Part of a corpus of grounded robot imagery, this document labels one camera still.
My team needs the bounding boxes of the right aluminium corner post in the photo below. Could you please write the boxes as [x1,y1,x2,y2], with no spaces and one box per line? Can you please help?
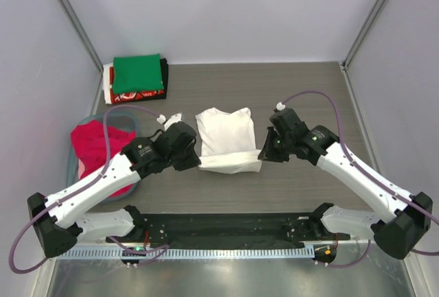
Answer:
[340,0,389,71]

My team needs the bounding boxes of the slotted grey cable duct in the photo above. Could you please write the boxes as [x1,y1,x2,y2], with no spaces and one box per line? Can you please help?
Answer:
[58,246,315,261]

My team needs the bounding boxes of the left aluminium corner post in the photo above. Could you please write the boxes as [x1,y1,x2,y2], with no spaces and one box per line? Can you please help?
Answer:
[57,0,102,71]

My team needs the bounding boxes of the white printed t-shirt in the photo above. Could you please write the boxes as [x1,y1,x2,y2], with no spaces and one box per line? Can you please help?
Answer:
[195,107,262,174]

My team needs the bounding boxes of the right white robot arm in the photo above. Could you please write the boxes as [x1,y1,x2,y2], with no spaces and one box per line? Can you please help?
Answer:
[258,103,433,259]

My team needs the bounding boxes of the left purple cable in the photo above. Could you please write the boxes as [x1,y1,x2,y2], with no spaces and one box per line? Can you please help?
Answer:
[8,105,170,274]

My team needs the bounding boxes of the aluminium corner post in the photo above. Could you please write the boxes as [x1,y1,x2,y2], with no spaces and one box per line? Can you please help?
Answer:
[340,0,389,71]
[57,0,102,71]

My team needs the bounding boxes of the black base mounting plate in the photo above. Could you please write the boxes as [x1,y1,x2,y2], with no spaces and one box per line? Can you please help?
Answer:
[115,211,350,250]

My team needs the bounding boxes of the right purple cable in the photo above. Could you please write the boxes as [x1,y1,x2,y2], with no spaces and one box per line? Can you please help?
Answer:
[274,90,439,270]

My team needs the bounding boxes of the purple cable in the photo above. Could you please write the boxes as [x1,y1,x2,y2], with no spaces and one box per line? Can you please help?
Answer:
[274,90,439,270]
[8,105,170,274]

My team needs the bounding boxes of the folded red printed t-shirt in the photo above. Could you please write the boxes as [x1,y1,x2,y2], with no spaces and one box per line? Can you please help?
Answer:
[110,67,160,105]

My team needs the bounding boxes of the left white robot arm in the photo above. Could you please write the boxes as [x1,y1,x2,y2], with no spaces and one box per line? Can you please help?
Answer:
[27,121,200,258]

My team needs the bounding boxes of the grey laundry basket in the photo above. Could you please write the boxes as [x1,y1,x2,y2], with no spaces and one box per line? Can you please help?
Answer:
[64,111,141,204]

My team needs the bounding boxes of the folded white t-shirt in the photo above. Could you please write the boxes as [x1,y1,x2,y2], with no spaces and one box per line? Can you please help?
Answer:
[102,62,113,105]

